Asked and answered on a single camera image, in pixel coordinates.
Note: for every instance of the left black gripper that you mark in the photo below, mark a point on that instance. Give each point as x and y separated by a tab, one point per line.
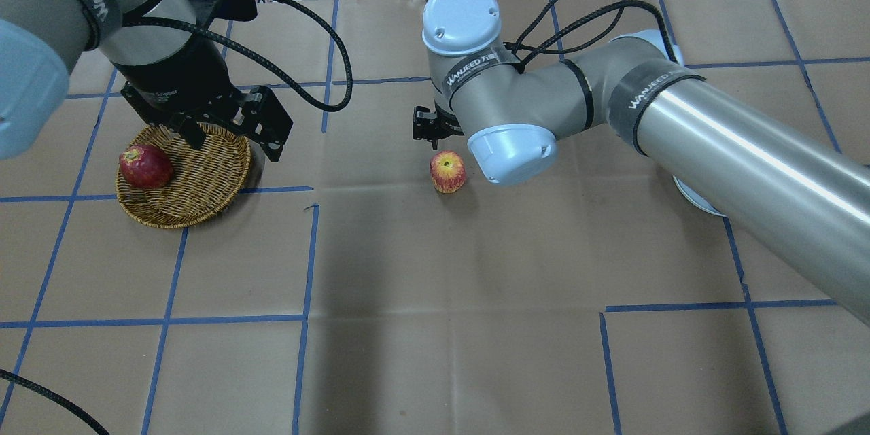
178	81

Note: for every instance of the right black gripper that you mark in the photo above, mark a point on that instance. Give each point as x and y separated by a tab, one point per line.
427	126

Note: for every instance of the red yellow transferred apple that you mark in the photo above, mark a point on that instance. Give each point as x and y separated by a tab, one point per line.
448	171

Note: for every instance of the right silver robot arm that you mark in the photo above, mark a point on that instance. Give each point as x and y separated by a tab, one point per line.
805	202

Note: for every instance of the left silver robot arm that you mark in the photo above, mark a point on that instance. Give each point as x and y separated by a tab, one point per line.
42	41

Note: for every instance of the woven wicker basket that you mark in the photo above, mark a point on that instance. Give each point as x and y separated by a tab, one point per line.
204	183

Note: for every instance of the red apple in basket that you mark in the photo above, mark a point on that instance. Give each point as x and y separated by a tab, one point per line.
145	166

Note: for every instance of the light blue plate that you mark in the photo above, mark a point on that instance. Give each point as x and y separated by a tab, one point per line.
696	199

